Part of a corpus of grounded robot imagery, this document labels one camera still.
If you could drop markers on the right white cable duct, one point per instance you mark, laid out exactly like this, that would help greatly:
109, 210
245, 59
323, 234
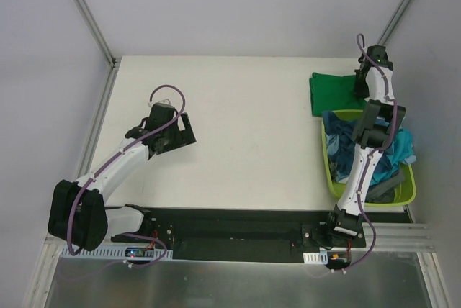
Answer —
320, 258

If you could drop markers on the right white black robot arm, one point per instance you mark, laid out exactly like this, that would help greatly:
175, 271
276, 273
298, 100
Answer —
373, 134

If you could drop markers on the teal blue t-shirt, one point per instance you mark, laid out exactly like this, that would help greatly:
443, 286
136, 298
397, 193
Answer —
401, 151

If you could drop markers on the left white cable duct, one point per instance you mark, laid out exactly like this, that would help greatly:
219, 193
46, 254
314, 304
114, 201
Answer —
121, 252

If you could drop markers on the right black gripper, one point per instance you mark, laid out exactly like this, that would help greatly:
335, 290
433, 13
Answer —
360, 85

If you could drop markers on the dark blue t-shirt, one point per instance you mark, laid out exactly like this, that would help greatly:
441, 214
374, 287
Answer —
339, 145

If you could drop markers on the left aluminium frame post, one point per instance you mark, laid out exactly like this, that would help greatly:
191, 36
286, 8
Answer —
96, 32

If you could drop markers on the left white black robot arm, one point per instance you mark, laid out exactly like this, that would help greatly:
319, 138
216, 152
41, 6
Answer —
78, 213

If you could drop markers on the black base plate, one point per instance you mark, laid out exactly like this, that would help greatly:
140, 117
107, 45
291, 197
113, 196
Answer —
265, 236

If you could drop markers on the right aluminium frame post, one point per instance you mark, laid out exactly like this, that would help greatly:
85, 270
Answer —
394, 22

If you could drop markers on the green t-shirt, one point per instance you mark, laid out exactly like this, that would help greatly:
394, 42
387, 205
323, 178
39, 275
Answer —
333, 93

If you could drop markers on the white cable duct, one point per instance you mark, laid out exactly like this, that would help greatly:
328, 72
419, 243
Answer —
121, 252
320, 258

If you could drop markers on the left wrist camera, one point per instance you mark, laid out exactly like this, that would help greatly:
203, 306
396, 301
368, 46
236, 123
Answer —
165, 101

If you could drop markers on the aluminium frame post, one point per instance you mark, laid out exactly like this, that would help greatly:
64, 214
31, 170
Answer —
394, 22
96, 32

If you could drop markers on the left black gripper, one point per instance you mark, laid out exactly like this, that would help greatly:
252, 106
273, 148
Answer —
184, 132

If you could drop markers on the lime green plastic basket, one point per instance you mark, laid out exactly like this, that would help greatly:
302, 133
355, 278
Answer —
404, 193

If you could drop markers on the grey t-shirt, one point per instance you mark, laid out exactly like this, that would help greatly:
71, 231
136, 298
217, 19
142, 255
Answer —
384, 192

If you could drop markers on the aluminium front rail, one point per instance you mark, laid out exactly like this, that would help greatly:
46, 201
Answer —
403, 237

